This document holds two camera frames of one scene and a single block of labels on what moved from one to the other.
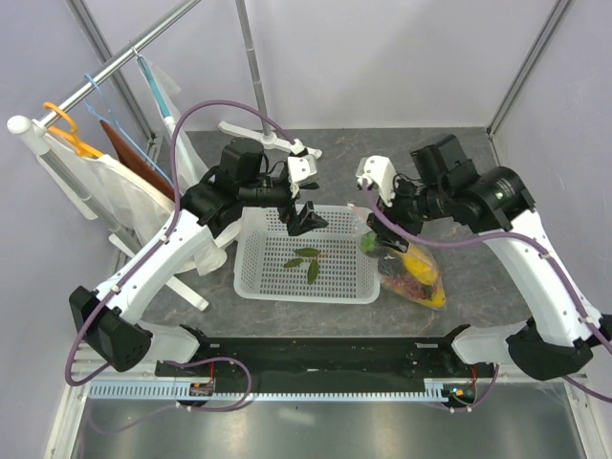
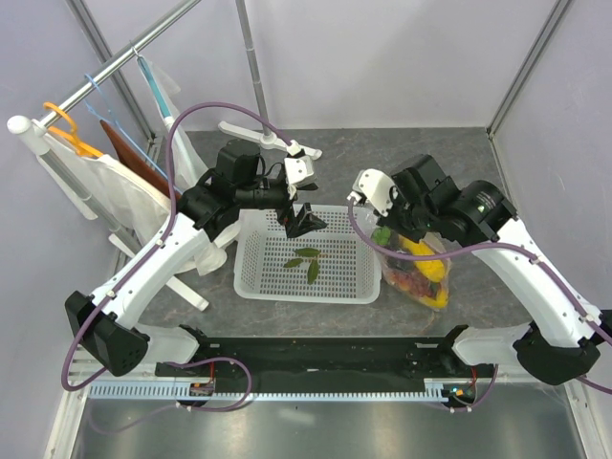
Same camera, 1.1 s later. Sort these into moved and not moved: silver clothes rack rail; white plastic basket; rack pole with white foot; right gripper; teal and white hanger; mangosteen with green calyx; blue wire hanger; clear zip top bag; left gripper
Moved: mangosteen with green calyx; clear zip top bag; right gripper
Not moved: silver clothes rack rail; rack pole with white foot; left gripper; white plastic basket; teal and white hanger; blue wire hanger
